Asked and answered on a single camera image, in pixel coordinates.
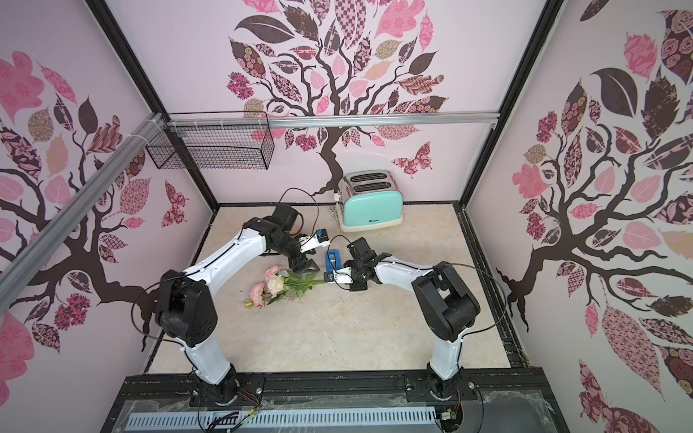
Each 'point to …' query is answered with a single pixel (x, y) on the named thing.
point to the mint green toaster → (369, 199)
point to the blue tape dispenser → (333, 260)
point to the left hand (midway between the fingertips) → (312, 262)
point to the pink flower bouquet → (280, 284)
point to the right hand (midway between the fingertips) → (346, 271)
